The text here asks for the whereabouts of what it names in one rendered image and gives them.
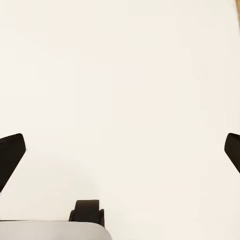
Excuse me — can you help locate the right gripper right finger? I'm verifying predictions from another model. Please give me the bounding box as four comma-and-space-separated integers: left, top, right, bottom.
224, 132, 240, 172

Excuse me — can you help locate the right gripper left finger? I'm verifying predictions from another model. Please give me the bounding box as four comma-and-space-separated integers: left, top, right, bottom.
0, 133, 26, 193

